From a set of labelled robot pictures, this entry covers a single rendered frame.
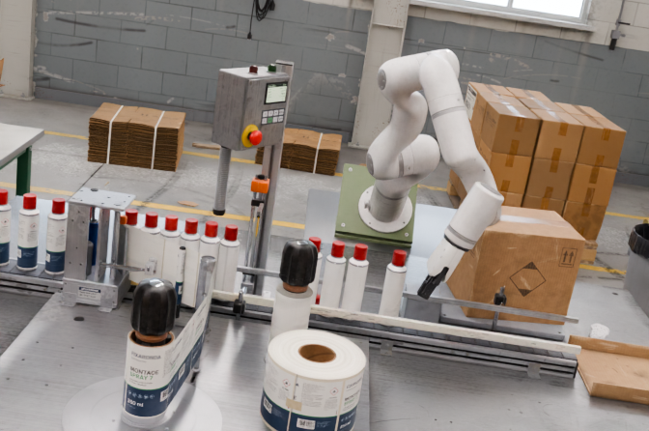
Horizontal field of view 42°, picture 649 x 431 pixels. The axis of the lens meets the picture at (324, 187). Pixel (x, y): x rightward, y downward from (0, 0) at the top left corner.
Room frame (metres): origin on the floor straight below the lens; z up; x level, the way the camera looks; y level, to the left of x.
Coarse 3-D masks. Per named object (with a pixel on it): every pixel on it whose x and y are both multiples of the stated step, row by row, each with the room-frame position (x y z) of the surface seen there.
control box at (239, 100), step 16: (224, 80) 2.06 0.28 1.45; (240, 80) 2.03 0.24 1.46; (256, 80) 2.04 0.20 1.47; (272, 80) 2.09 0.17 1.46; (288, 80) 2.14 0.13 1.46; (224, 96) 2.05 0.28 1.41; (240, 96) 2.02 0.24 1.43; (256, 96) 2.05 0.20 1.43; (224, 112) 2.05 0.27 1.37; (240, 112) 2.02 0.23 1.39; (256, 112) 2.05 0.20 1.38; (224, 128) 2.05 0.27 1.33; (240, 128) 2.02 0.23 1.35; (256, 128) 2.06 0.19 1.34; (272, 128) 2.11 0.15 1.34; (224, 144) 2.04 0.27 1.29; (240, 144) 2.02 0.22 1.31; (272, 144) 2.13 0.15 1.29
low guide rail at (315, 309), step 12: (228, 300) 1.99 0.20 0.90; (252, 300) 1.99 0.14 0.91; (264, 300) 1.98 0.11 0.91; (312, 312) 1.98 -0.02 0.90; (324, 312) 1.98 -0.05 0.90; (336, 312) 1.98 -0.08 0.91; (348, 312) 1.98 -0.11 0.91; (360, 312) 1.99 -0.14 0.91; (384, 324) 1.98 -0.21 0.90; (396, 324) 1.98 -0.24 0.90; (408, 324) 1.98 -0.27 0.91; (420, 324) 1.98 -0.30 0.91; (432, 324) 1.99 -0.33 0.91; (468, 336) 1.98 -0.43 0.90; (480, 336) 1.98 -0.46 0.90; (492, 336) 1.98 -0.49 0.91; (504, 336) 1.98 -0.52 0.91; (516, 336) 1.99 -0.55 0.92; (540, 348) 1.98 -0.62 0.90; (552, 348) 1.98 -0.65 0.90; (564, 348) 1.98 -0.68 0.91; (576, 348) 1.98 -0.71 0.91
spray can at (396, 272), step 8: (400, 256) 2.01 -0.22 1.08; (392, 264) 2.02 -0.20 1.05; (400, 264) 2.01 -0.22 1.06; (392, 272) 2.00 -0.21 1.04; (400, 272) 2.00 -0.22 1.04; (384, 280) 2.03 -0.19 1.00; (392, 280) 2.00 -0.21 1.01; (400, 280) 2.00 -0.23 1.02; (384, 288) 2.02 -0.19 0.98; (392, 288) 2.00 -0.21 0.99; (400, 288) 2.01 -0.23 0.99; (384, 296) 2.01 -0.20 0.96; (392, 296) 2.00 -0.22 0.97; (400, 296) 2.01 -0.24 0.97; (384, 304) 2.01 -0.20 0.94; (392, 304) 2.00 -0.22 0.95; (384, 312) 2.00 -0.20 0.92; (392, 312) 2.00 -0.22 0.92
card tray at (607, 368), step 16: (576, 336) 2.15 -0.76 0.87; (592, 352) 2.14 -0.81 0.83; (608, 352) 2.15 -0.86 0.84; (624, 352) 2.15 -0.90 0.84; (640, 352) 2.15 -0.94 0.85; (592, 368) 2.04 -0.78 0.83; (608, 368) 2.05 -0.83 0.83; (624, 368) 2.07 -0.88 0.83; (640, 368) 2.08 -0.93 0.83; (592, 384) 1.95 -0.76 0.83; (608, 384) 1.90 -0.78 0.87; (624, 384) 1.98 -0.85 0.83; (640, 384) 1.99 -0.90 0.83; (624, 400) 1.90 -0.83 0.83; (640, 400) 1.89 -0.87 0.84
